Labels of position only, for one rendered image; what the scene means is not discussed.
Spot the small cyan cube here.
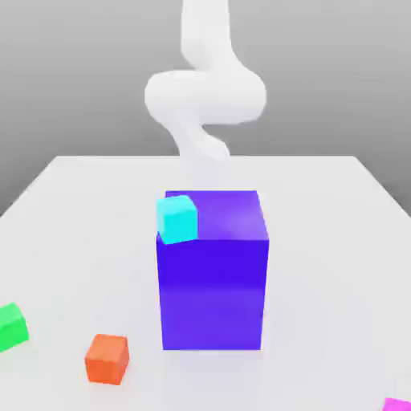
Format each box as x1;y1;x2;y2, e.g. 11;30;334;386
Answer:
156;194;199;246

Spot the small orange cube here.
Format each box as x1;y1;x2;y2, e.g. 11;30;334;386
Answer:
83;333;130;386

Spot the small green cube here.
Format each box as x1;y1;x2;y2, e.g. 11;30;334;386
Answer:
0;302;31;353

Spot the small magenta cube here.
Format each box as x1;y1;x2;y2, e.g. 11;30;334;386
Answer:
382;397;411;411

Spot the large blue box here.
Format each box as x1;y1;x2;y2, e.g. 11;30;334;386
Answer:
156;189;270;352

